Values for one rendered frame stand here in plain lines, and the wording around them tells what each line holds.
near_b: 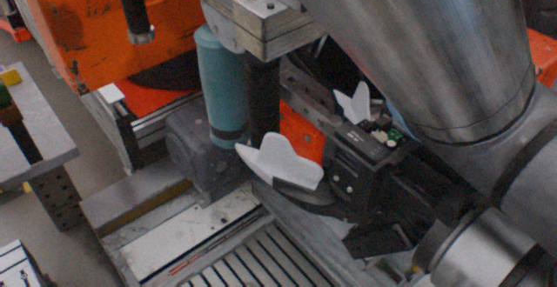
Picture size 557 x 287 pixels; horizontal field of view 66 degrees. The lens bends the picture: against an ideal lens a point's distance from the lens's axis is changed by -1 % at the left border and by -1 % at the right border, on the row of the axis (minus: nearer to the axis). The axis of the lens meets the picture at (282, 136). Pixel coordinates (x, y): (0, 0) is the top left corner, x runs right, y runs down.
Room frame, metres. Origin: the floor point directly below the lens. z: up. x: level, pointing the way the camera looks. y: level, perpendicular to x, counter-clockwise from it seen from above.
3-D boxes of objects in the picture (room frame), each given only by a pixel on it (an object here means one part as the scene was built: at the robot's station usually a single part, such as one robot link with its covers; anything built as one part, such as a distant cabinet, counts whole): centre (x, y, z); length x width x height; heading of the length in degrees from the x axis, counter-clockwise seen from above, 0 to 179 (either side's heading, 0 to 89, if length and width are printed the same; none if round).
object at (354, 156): (0.23, -0.10, 0.86); 0.12 x 0.08 x 0.09; 39
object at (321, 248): (0.74, -0.20, 0.13); 0.50 x 0.36 x 0.10; 39
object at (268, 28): (0.39, 0.00, 0.93); 0.09 x 0.05 x 0.05; 129
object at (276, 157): (0.27, 0.01, 0.85); 0.09 x 0.03 x 0.06; 70
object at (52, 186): (0.80, 0.68, 0.21); 0.10 x 0.10 x 0.42; 39
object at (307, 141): (0.68, -0.08, 0.48); 0.16 x 0.12 x 0.17; 129
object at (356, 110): (0.34, -0.08, 0.85); 0.09 x 0.03 x 0.06; 8
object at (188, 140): (0.88, 0.10, 0.26); 0.42 x 0.18 x 0.35; 129
